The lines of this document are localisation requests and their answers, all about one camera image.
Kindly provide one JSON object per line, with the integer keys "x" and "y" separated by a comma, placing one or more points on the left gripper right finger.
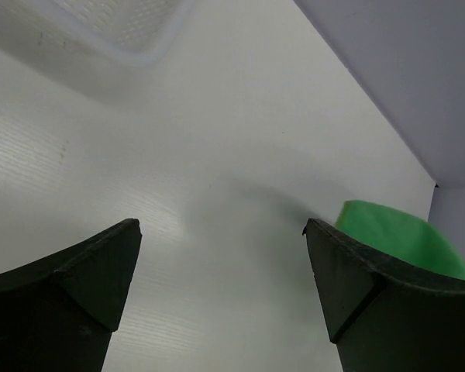
{"x": 382, "y": 313}

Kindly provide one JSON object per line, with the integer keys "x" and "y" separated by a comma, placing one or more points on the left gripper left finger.
{"x": 58, "y": 313}

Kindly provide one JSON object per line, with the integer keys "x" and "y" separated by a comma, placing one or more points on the green microfiber towel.
{"x": 401, "y": 235}

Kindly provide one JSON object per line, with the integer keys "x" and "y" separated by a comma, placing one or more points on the white perforated plastic basket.
{"x": 131, "y": 33}

